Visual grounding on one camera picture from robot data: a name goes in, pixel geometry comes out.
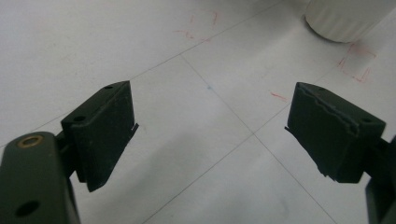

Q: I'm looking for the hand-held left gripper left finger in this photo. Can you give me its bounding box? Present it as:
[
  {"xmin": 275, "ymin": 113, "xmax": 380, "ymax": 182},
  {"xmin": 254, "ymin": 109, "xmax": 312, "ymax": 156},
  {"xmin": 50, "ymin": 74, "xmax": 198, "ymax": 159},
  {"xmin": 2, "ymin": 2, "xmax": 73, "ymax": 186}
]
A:
[{"xmin": 61, "ymin": 80, "xmax": 140, "ymax": 193}]

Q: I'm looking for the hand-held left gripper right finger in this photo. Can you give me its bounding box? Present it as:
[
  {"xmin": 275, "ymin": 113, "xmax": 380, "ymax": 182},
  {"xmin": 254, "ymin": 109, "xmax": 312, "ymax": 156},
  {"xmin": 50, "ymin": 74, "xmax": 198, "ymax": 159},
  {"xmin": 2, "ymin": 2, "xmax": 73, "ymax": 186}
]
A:
[{"xmin": 284, "ymin": 81, "xmax": 387, "ymax": 184}]

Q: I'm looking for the white round jar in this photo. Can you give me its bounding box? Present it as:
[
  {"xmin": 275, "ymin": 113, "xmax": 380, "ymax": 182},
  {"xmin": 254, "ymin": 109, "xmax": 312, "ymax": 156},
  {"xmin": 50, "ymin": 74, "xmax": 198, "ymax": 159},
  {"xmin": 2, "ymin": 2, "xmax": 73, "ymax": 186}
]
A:
[{"xmin": 304, "ymin": 0, "xmax": 396, "ymax": 44}]

